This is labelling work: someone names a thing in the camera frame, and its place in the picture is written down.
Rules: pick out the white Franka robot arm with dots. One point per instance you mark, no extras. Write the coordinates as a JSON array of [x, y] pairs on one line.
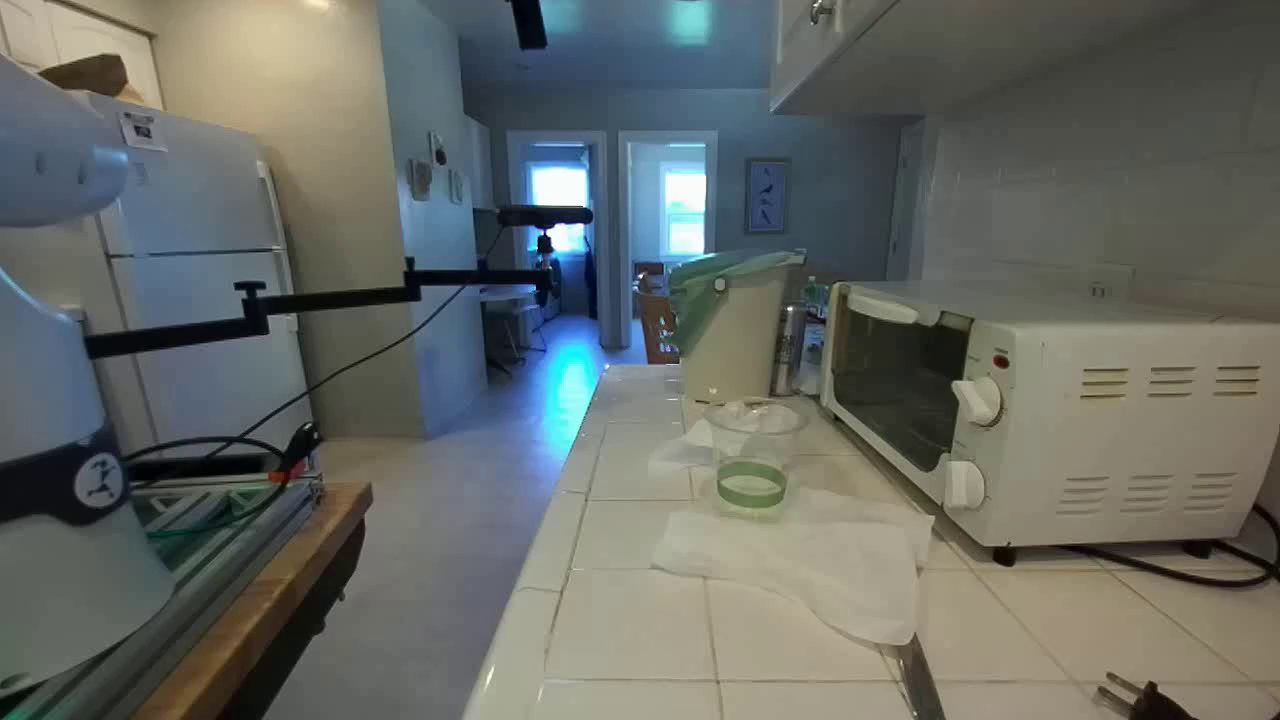
[[52, 562]]

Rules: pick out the wooden chair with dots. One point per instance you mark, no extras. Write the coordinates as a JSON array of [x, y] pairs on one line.
[[657, 324]]

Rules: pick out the green-lidded white appliance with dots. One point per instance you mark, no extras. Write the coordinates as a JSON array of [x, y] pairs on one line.
[[726, 335]]

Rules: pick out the white bin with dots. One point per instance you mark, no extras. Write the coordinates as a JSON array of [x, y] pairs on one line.
[[509, 324]]

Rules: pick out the white cloth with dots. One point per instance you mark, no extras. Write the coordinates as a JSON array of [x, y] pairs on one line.
[[826, 562]]

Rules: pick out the black ceiling fixture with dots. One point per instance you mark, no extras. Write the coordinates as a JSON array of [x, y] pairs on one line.
[[530, 23]]

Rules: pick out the white upper cabinet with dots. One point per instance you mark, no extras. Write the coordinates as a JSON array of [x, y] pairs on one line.
[[907, 43]]

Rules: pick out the wooden table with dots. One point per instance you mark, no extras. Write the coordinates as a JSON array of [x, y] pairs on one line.
[[266, 602]]

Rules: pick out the white refrigerator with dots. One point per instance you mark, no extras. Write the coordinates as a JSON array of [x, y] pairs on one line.
[[203, 243]]

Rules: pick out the white toaster oven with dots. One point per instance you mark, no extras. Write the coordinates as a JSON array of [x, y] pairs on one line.
[[1132, 424]]

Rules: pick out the black power plug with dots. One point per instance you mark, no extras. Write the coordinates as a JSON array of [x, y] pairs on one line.
[[1144, 700]]

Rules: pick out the brown basket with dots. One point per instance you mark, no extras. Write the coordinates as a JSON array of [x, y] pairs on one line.
[[86, 72]]

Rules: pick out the black bar-shaped camera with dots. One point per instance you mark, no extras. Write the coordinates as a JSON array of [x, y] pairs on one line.
[[546, 215]]

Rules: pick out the framed blue wall picture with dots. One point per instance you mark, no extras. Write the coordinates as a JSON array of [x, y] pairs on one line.
[[764, 198]]

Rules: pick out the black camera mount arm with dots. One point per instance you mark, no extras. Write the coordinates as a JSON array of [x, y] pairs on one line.
[[335, 296]]

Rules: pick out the aluminium frame rails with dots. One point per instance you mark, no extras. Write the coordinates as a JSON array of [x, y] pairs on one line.
[[203, 562]]

